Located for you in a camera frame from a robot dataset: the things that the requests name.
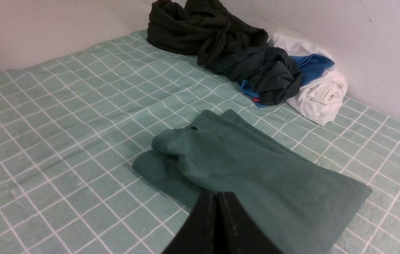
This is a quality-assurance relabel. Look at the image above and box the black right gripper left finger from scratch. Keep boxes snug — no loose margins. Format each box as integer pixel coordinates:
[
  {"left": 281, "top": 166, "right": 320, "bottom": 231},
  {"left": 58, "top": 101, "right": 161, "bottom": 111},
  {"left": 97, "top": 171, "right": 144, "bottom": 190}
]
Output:
[{"left": 163, "top": 193, "right": 220, "bottom": 254}]

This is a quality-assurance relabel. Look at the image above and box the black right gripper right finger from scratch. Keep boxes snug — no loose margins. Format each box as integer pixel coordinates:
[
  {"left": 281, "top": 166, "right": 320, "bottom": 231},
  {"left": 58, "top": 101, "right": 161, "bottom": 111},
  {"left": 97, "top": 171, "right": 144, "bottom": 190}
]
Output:
[{"left": 219, "top": 192, "right": 282, "bottom": 254}]

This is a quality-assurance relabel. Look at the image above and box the green long sleeve shirt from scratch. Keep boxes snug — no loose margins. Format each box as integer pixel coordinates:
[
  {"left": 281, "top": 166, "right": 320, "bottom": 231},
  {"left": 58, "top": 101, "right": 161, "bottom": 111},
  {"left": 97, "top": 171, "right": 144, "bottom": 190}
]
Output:
[{"left": 132, "top": 110, "right": 372, "bottom": 254}]

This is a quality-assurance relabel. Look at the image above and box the white crumpled garment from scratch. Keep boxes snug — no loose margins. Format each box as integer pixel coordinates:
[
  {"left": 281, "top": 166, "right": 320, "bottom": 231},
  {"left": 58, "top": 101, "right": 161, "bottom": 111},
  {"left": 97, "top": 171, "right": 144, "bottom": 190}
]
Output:
[{"left": 269, "top": 33, "right": 348, "bottom": 126}]

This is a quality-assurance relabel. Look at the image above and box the dark grey crumpled garment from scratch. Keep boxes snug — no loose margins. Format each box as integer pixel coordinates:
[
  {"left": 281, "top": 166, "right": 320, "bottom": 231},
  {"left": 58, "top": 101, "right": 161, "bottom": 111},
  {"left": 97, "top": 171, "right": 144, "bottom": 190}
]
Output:
[{"left": 217, "top": 46, "right": 303, "bottom": 106}]

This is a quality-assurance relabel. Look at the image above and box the green checkered table cloth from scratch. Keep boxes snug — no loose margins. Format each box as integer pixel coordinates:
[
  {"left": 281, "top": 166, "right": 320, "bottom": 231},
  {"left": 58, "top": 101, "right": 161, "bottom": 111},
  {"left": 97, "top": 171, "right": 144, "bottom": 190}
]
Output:
[{"left": 0, "top": 31, "right": 400, "bottom": 254}]

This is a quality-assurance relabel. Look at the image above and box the blue crumpled garment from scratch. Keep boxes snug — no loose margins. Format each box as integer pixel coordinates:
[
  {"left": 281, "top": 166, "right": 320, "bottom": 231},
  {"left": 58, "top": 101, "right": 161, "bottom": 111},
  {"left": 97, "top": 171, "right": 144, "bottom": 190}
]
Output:
[{"left": 240, "top": 54, "right": 335, "bottom": 108}]

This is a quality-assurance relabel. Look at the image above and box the dark olive crumpled garment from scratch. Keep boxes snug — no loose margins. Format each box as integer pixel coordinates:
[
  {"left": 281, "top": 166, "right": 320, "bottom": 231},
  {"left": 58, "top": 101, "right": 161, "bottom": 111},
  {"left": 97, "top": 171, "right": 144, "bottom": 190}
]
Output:
[{"left": 147, "top": 0, "right": 269, "bottom": 74}]

